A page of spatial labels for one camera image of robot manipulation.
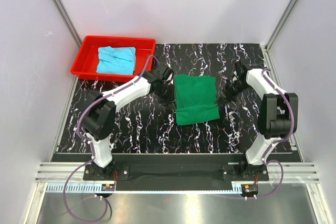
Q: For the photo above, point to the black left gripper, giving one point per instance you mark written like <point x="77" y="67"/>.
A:
<point x="170" y="99"/>

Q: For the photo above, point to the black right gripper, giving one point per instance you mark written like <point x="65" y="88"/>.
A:
<point x="225" y="96"/>

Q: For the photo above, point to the green t-shirt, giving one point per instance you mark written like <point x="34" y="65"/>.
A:
<point x="196" y="100"/>

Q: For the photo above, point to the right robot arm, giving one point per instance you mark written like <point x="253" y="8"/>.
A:
<point x="276" y="123"/>

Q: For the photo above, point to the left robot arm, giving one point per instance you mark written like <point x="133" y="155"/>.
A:
<point x="98" y="119"/>

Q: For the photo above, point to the blue folded t-shirt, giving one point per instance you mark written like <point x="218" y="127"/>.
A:
<point x="120" y="60"/>

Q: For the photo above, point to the red plastic bin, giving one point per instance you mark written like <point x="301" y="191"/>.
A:
<point x="85" y="64"/>

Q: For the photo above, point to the aluminium frame post left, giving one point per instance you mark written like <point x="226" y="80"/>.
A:
<point x="67" y="21"/>

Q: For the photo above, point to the aluminium frame post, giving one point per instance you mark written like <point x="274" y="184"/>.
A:
<point x="67" y="21"/>
<point x="287" y="12"/>

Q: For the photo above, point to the aluminium frame post right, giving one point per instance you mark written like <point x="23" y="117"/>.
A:
<point x="287" y="12"/>

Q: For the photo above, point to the aluminium front rail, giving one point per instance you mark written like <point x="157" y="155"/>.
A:
<point x="69" y="177"/>

